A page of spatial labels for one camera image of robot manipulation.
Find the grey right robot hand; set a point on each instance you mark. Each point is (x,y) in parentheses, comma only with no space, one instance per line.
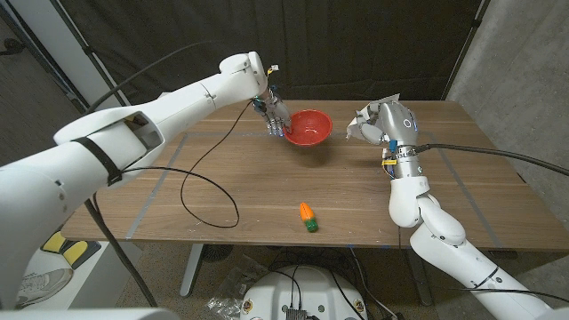
(395,122)

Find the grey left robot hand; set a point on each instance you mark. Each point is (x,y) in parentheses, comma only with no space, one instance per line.
(278,113)

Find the red plastic bowl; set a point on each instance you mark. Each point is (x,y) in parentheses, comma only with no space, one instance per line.
(311,129)

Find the white paper napkin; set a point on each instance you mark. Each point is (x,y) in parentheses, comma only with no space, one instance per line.
(352,130)

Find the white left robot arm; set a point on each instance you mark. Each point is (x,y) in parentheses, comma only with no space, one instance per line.
(133,129)

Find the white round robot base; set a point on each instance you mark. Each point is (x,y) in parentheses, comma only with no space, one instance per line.
(311,289)

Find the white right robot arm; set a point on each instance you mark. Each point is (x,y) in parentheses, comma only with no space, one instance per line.
(444,222)

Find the orange green toy carrot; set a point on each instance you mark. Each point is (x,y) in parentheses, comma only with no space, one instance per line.
(306,213)

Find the black fabric backdrop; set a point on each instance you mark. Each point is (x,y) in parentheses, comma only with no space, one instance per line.
(355,44)

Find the black backdrop stand pole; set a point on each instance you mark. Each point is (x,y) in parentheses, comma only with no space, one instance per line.
(476,22)
(89,51)

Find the grey metal table leg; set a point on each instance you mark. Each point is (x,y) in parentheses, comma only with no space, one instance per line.
(191,271)
(420,280)

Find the clear plastic bag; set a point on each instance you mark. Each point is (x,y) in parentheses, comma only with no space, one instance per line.
(231,293)

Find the yellow black foam pad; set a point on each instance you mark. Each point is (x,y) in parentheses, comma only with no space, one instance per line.
(54,243)
(77,253)

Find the white grey sneaker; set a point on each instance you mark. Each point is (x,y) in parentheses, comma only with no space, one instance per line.
(44,286)

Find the blue black left wrist camera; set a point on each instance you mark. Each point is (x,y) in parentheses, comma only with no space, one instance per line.
(258,106)

